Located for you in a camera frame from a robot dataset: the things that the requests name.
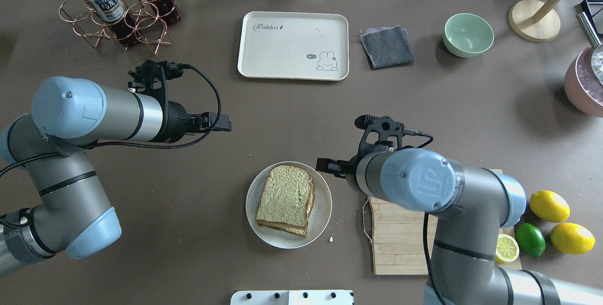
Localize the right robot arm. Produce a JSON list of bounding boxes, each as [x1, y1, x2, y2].
[[316, 148, 602, 305]]

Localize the bread slice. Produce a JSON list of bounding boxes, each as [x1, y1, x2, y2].
[[255, 165, 315, 231], [255, 187, 315, 238]]

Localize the whole lemon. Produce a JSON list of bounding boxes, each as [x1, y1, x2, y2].
[[529, 190, 571, 223], [550, 222, 596, 254]]

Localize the whole lemon upper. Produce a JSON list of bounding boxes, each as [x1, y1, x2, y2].
[[529, 190, 571, 223]]

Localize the copper wire bottle rack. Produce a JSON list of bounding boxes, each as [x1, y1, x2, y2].
[[59, 0, 173, 54]]

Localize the mint green bowl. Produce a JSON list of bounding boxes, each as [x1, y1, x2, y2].
[[443, 13, 495, 58]]

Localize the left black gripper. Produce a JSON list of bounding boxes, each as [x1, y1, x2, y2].
[[160, 101, 232, 143]]

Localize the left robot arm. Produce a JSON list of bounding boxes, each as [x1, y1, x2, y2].
[[1, 76, 232, 276]]

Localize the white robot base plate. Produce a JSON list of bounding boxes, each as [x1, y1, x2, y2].
[[230, 289, 355, 305]]

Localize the white round plate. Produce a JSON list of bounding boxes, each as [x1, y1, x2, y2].
[[245, 161, 332, 249]]

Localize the bamboo cutting board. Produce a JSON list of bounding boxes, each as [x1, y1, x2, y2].
[[367, 196, 515, 276]]

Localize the cream rabbit tray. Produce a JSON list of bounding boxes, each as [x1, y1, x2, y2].
[[237, 11, 349, 82]]

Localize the green lime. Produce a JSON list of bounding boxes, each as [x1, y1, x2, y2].
[[515, 223, 546, 257]]

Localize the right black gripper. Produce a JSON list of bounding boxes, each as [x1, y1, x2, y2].
[[315, 157, 364, 193]]

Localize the grey folded cloth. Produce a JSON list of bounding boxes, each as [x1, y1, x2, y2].
[[359, 25, 416, 69]]

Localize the wooden stand with round base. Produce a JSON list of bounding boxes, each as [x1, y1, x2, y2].
[[508, 0, 561, 42]]

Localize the pink ice bucket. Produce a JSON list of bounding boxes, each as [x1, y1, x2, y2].
[[564, 47, 603, 117]]

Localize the whole lemon lower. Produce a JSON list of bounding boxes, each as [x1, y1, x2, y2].
[[550, 222, 596, 254]]

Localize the dark tea bottle front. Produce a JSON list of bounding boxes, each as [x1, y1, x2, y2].
[[87, 0, 139, 47]]

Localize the half lemon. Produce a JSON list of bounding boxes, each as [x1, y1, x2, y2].
[[495, 233, 520, 264]]

